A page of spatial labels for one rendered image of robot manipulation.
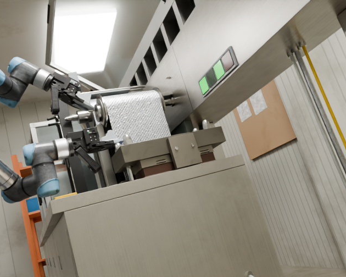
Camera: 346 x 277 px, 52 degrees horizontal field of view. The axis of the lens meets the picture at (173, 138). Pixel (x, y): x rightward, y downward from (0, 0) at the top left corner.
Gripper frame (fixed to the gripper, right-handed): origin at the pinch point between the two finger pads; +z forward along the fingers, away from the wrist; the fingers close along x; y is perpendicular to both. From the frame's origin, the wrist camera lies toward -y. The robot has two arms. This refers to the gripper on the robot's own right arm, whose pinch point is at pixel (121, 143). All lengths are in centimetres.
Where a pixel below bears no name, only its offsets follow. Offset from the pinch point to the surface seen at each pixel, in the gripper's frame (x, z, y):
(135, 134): -0.2, 6.8, 2.3
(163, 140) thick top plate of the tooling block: -20.0, 8.8, -7.3
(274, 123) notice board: 115, 177, 20
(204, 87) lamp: -24.1, 29.3, 8.7
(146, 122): -0.2, 12.5, 6.5
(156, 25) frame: -1, 30, 51
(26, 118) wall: 381, -12, 161
